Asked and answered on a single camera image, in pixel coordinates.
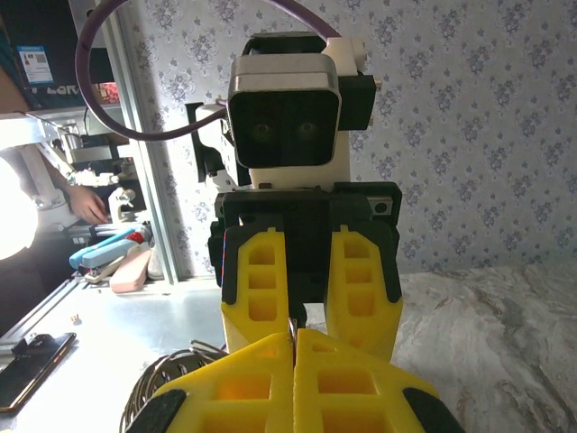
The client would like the black smartphone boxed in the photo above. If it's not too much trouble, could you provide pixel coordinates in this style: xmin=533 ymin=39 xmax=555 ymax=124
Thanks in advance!
xmin=0 ymin=332 xmax=78 ymax=414

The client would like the small white microscope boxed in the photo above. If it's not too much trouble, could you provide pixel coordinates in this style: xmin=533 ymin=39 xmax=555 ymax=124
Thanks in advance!
xmin=107 ymin=187 xmax=139 ymax=225

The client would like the dark box with blue label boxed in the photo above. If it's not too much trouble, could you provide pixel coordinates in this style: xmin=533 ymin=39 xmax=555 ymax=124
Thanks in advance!
xmin=0 ymin=0 xmax=94 ymax=112

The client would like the person's hand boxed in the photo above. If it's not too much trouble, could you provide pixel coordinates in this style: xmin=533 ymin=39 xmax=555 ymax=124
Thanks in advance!
xmin=67 ymin=183 xmax=112 ymax=226

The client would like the small red box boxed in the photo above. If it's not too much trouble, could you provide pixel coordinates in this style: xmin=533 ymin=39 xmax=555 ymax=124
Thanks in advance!
xmin=96 ymin=80 xmax=121 ymax=107

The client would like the blue stapler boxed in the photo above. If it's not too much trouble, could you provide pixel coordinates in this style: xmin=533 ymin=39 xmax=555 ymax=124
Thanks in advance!
xmin=69 ymin=227 xmax=139 ymax=274

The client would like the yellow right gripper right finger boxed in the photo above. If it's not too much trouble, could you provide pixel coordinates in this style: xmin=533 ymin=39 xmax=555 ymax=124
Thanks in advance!
xmin=292 ymin=327 xmax=466 ymax=433

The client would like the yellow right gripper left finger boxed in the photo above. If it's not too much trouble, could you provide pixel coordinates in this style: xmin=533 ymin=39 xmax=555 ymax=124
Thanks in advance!
xmin=134 ymin=332 xmax=297 ymax=433

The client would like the aluminium frame post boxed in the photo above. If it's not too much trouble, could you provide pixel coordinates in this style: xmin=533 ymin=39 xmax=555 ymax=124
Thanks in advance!
xmin=96 ymin=0 xmax=193 ymax=285

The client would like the pink eraser block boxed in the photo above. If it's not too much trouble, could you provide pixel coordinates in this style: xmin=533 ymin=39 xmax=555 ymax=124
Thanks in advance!
xmin=109 ymin=249 xmax=153 ymax=295

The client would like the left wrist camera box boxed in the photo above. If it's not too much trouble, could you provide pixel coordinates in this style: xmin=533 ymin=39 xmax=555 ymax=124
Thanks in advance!
xmin=226 ymin=55 xmax=342 ymax=170

